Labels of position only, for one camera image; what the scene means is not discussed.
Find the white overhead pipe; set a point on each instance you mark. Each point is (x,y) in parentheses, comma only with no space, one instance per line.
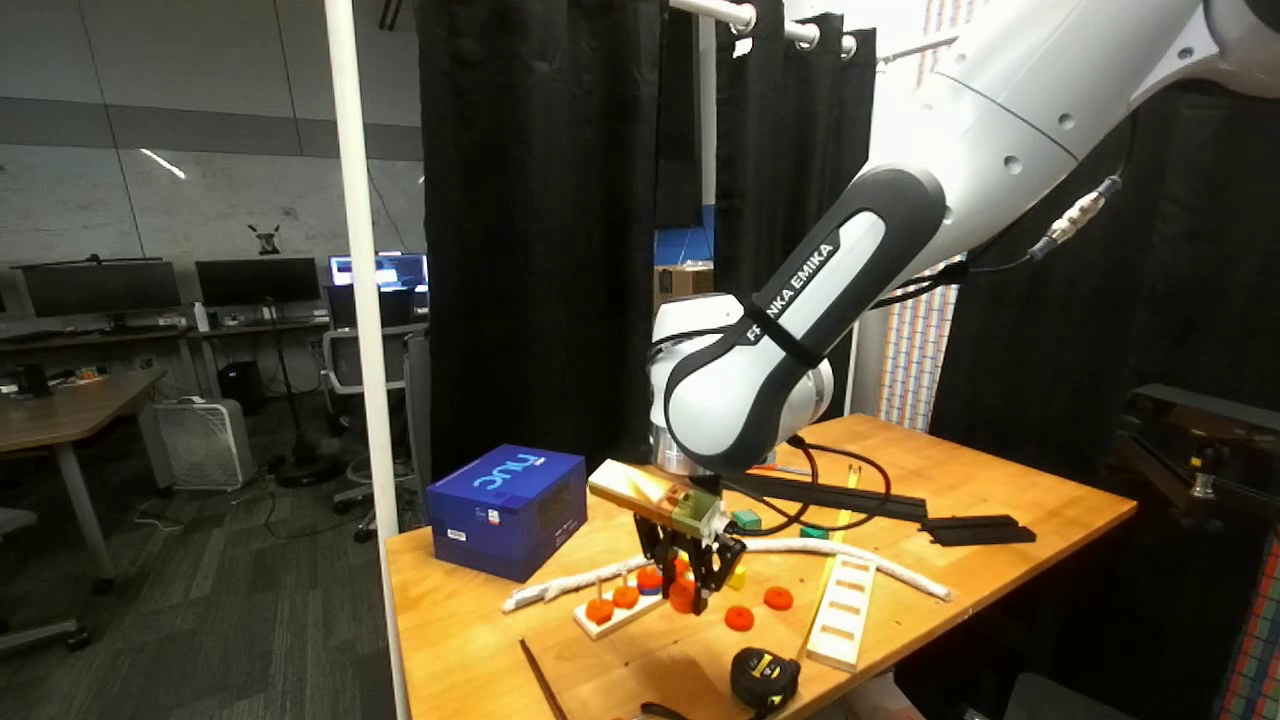
(720,10)

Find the blue cardboard box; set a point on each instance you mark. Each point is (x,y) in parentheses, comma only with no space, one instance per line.
(504,510)

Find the black equipment case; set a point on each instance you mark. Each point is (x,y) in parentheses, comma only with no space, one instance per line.
(1202,446)

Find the lit blue computer monitor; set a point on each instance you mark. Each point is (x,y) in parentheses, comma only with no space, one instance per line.
(403,272)

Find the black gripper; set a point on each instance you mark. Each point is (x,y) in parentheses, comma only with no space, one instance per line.
(701,544)

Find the small flat green block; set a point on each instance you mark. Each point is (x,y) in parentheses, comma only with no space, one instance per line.
(814,528)

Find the brown cardboard box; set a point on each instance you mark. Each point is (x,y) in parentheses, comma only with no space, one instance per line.
(682,283)

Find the dark computer monitor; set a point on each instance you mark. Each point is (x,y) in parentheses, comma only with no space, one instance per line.
(102,284)
(263,283)

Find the white vertical pole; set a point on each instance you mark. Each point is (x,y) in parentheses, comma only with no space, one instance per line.
(365,333)

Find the wide black curtain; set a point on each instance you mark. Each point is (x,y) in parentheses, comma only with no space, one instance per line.
(540,225)

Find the white rectangular tray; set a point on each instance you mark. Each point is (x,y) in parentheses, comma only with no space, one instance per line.
(618,623)

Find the yellow wrist camera mount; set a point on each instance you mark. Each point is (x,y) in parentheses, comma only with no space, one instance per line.
(661,497)

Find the long back wall desk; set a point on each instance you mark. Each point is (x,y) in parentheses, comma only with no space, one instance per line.
(265,330)

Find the black tape measure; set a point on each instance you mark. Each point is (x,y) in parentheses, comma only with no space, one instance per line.
(765,678)

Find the green cube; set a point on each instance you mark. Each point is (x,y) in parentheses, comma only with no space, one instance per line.
(748,522)

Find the flat orange disc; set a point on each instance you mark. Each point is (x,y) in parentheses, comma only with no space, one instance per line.
(736,617)
(779,597)

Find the small yellow block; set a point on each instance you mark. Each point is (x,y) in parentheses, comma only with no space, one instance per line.
(734,580)

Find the orange round piece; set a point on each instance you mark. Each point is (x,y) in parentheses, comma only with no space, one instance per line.
(600,608)
(682,597)
(651,578)
(624,597)

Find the black flat plate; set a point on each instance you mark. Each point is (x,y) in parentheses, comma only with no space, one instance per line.
(982,528)

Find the black office chair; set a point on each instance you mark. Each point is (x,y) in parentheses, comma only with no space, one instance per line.
(349,387)

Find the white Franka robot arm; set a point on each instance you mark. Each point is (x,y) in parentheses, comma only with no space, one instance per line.
(1013,120)

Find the plaid fabric item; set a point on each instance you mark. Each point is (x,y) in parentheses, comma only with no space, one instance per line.
(1259,642)

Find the red checkered calibration board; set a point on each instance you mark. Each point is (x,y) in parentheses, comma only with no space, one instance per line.
(915,354)

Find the white label board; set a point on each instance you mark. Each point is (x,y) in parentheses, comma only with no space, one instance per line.
(843,608)

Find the wooden office desk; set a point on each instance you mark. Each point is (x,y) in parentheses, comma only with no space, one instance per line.
(60,407)

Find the thin dark stick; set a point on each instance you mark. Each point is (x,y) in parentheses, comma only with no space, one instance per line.
(540,678)

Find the long white curved strip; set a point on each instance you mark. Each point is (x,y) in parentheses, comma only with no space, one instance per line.
(855,554)

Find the thin yellow stick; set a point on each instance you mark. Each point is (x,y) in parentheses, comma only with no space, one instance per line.
(843,528)

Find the long black bar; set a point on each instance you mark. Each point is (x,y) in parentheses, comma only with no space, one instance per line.
(883,504)

